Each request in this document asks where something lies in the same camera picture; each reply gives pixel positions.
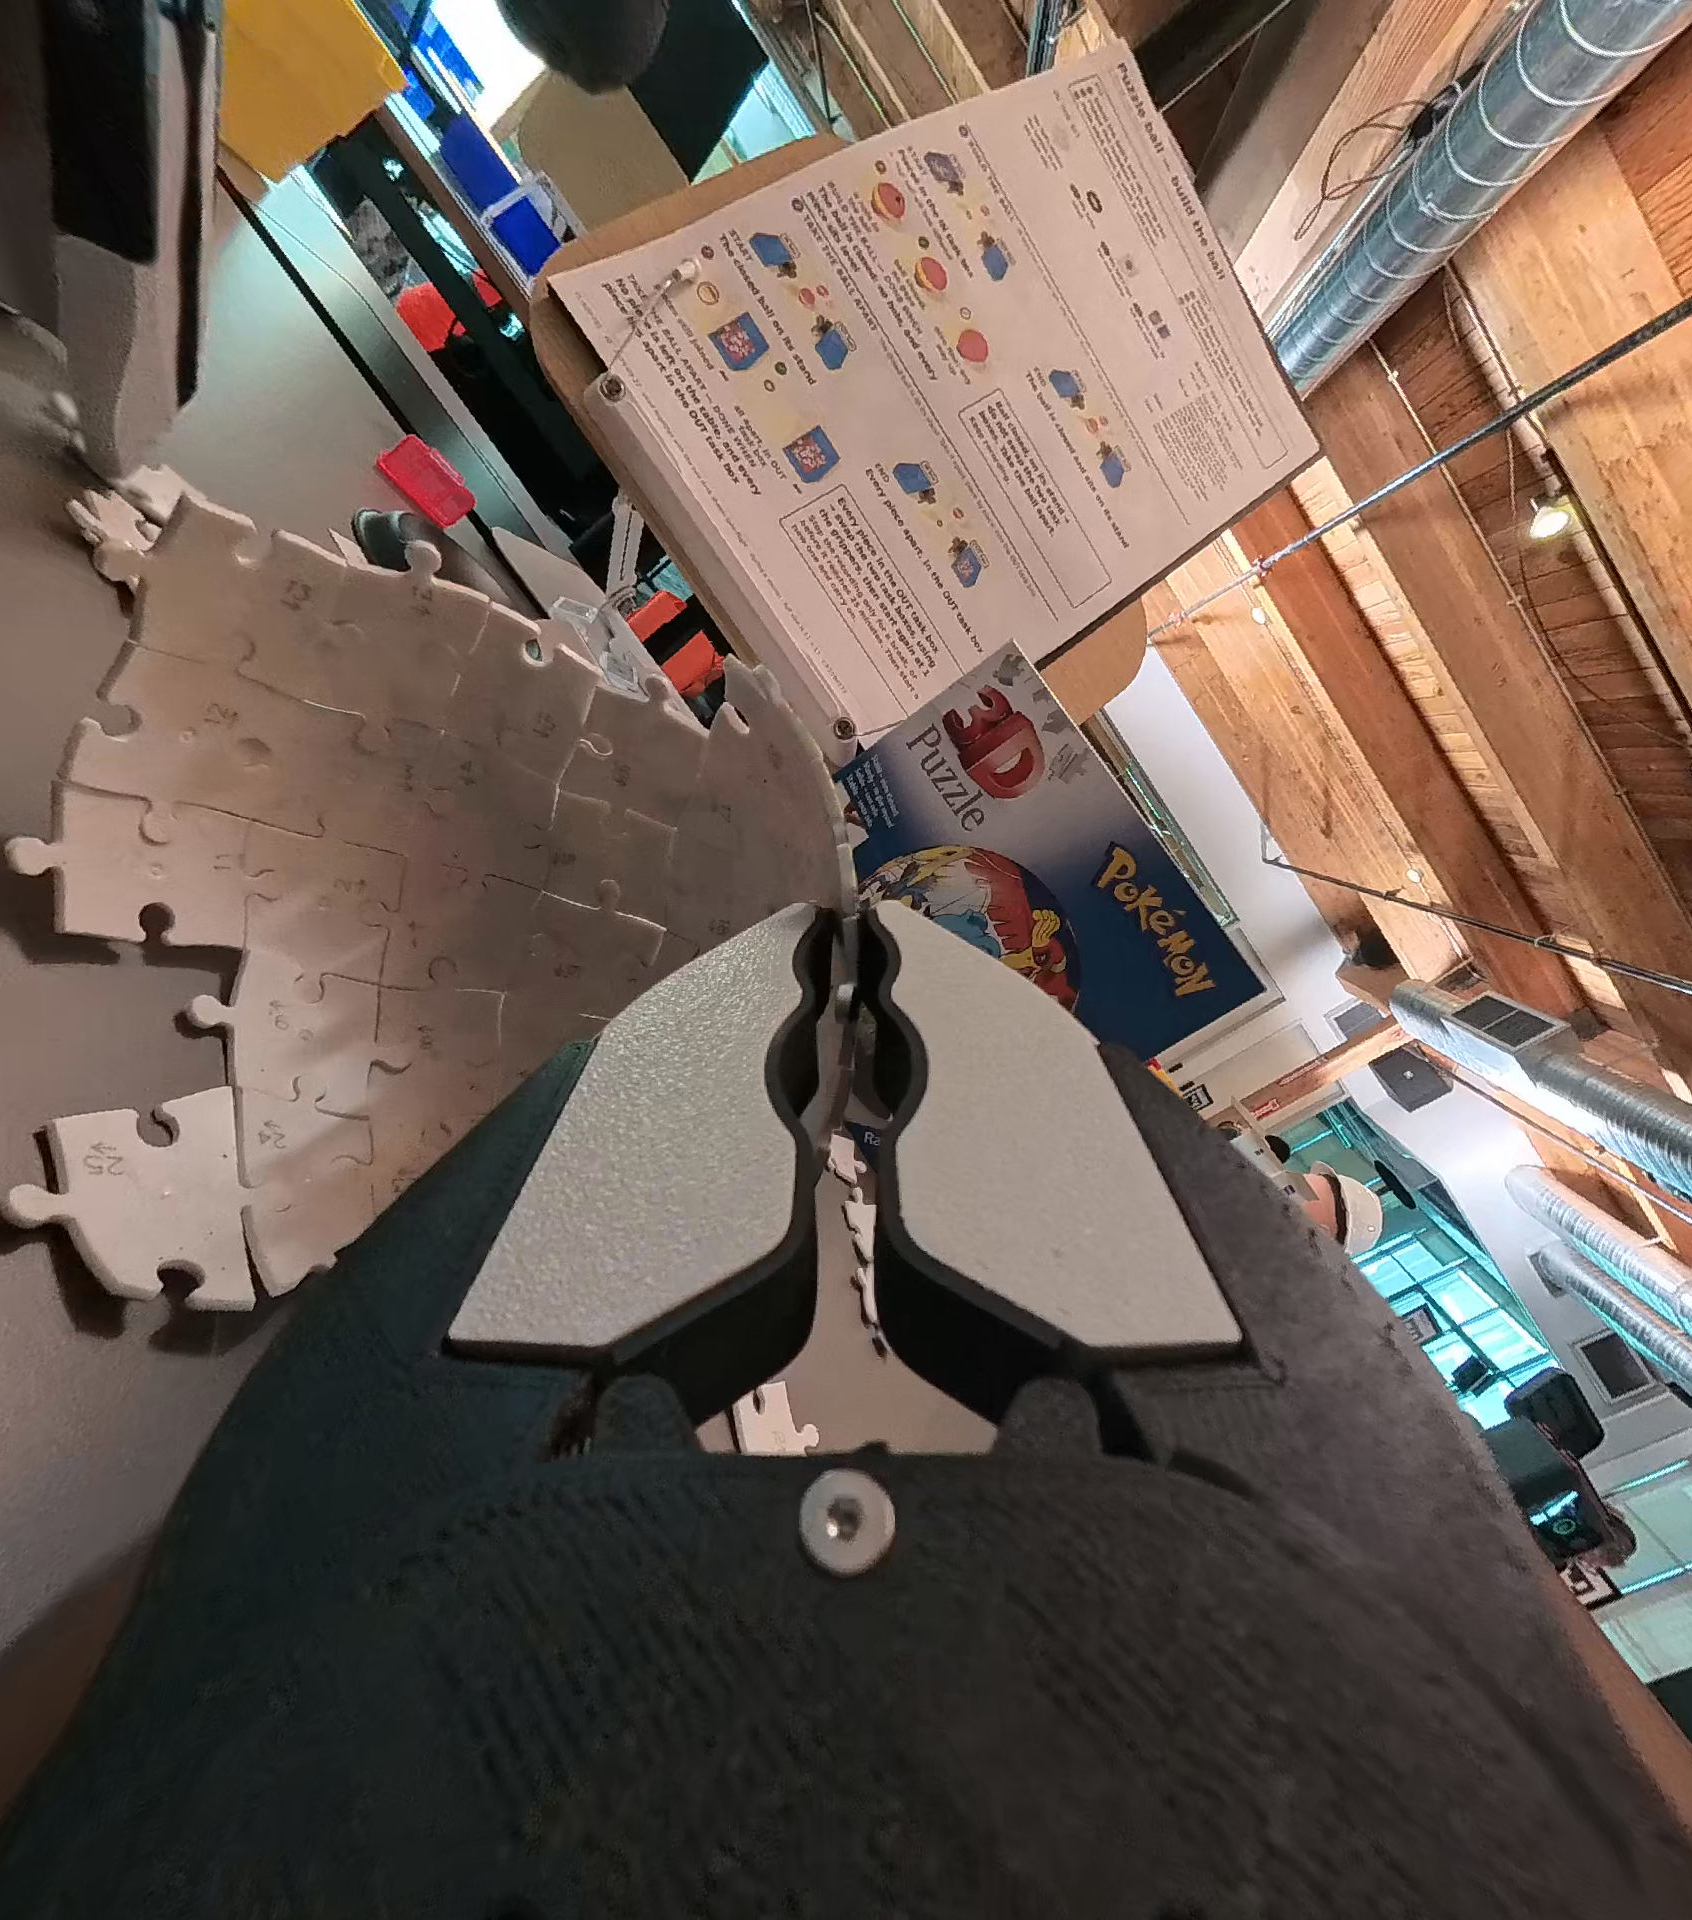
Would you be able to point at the thin metal ceiling rod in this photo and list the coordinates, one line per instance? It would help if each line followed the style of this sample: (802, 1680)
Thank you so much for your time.
(1462, 434)

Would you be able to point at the small red plastic clip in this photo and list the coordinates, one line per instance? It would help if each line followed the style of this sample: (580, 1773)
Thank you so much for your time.
(425, 482)

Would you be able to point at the wooden board with instruction sheet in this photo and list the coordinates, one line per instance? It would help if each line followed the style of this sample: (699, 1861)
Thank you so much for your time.
(937, 373)

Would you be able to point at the silver ribbed ventilation duct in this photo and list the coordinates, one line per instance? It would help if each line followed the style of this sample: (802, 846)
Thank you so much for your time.
(1475, 148)

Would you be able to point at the yellow plastic bin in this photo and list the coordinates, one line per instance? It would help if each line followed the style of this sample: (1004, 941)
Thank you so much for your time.
(306, 76)

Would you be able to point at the blue storage bins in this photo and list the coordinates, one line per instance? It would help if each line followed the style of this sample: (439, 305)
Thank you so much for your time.
(499, 195)

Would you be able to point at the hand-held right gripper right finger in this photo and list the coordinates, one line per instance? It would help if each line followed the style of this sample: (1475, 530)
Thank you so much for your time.
(1039, 1185)

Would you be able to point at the dark adjacent table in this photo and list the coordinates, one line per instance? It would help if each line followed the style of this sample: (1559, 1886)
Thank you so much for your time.
(383, 346)

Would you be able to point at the ceiling spot lamp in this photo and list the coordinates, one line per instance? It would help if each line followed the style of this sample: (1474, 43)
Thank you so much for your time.
(1548, 516)

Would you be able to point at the clear plastic block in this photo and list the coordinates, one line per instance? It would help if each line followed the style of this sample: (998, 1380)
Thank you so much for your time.
(591, 634)

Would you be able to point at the partly built puzzle ball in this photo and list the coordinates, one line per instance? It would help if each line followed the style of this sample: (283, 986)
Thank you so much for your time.
(457, 840)

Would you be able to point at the black hanging panel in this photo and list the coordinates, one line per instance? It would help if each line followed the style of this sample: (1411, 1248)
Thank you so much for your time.
(702, 76)

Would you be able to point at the black fabric-covered device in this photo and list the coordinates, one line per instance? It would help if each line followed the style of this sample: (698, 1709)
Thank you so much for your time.
(586, 36)

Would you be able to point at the blue puzzle box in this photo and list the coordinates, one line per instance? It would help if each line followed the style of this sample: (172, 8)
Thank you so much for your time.
(1087, 871)

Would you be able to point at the brown cardboard panel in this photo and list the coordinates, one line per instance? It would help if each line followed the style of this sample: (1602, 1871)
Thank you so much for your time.
(591, 166)

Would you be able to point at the silver duct with vent grille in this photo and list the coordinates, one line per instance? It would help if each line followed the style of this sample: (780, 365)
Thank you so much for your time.
(1656, 1169)

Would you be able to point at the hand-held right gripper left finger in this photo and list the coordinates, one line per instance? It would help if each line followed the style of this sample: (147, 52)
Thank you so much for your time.
(638, 1185)

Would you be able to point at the black round ball stand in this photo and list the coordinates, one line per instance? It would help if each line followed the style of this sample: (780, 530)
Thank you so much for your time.
(388, 541)

